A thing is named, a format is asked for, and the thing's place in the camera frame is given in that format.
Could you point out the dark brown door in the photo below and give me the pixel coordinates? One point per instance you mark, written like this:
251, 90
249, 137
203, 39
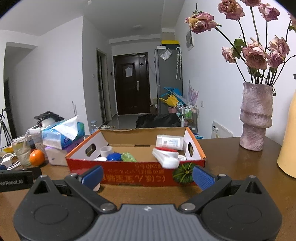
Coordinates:
131, 75

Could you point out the clear drinking glass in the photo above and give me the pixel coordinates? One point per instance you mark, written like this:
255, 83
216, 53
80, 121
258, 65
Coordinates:
22, 150

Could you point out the black bag on chair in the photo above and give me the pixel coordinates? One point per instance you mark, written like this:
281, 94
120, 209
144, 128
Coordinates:
169, 120

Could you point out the black headset on container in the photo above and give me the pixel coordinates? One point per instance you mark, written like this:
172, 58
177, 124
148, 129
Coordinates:
48, 115

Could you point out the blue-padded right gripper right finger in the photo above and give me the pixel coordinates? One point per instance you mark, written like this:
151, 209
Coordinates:
212, 188

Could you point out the white bottle cap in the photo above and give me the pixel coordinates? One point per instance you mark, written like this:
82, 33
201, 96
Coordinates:
101, 159

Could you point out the purple coral decoration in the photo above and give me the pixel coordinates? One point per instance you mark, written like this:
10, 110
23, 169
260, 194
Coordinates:
192, 95

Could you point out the white wall panel box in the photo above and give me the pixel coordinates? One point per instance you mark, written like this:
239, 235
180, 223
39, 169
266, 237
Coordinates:
189, 40

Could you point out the white purple tissue pack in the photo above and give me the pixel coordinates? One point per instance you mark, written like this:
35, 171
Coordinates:
57, 157

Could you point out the yellow thermos jug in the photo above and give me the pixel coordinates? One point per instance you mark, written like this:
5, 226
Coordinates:
287, 157

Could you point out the black camera tripod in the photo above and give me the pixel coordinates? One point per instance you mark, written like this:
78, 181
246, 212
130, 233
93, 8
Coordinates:
6, 138

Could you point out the red white lint brush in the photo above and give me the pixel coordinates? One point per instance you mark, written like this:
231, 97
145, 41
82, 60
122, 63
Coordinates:
167, 159

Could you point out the pink textured vase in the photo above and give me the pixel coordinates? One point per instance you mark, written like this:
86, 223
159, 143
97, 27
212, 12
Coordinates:
256, 115

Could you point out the orange fruit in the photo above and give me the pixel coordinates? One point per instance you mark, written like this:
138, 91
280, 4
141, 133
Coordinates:
37, 158

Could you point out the wire storage trolley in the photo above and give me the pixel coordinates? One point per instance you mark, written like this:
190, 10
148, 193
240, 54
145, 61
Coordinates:
189, 116

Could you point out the red cardboard box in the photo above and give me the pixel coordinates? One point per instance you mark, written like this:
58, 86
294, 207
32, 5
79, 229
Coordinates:
146, 170

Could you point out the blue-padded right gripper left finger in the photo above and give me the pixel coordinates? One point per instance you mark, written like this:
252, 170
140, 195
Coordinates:
81, 186

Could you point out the yellow box on refrigerator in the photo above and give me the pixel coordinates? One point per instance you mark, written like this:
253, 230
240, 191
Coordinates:
170, 42

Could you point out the clear plastic container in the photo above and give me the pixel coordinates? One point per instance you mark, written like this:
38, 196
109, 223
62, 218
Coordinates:
171, 142

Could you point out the grey refrigerator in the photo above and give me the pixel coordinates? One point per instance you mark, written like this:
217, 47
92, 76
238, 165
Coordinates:
168, 75

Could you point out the white charger with cable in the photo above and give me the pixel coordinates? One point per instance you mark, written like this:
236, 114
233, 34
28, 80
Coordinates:
9, 162

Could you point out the blue tissue pack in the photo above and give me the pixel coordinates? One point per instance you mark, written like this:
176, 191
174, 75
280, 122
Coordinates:
62, 134

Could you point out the green spray bottle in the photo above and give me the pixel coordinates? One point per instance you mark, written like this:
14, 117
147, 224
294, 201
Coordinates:
128, 157

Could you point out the yellow blue bags pile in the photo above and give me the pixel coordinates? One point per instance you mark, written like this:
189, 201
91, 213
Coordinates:
172, 97

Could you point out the white tape roll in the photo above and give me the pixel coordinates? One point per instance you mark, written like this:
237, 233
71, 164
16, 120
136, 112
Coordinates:
106, 151

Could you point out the blue plastic cap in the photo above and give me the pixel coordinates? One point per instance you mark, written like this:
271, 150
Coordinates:
114, 157

